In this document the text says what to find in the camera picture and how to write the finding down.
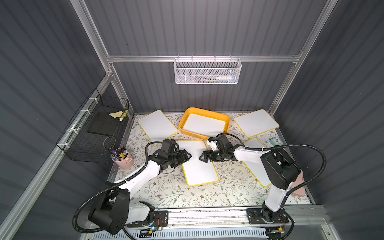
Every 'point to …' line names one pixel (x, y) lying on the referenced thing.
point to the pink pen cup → (122, 158)
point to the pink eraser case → (300, 192)
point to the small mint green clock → (276, 141)
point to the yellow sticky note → (116, 114)
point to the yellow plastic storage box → (195, 111)
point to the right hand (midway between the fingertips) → (206, 158)
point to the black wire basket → (90, 137)
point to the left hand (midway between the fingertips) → (190, 159)
